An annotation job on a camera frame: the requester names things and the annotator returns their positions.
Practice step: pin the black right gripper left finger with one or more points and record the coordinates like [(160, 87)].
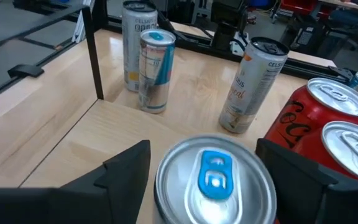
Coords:
[(73, 202)]

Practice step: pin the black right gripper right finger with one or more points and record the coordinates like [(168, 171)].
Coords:
[(322, 202)]

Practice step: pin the red cola can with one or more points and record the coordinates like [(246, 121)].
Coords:
[(300, 115), (353, 149)]

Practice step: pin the white Celsius can orange print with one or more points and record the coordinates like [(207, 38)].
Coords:
[(250, 90)]

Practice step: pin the white Celsius energy can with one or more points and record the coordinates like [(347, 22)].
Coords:
[(135, 46)]

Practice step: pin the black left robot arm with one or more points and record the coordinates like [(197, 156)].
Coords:
[(228, 21)]

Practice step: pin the red storage bin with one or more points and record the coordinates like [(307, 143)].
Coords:
[(297, 6)]

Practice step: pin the black frame wooden shelf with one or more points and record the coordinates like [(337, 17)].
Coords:
[(104, 140)]

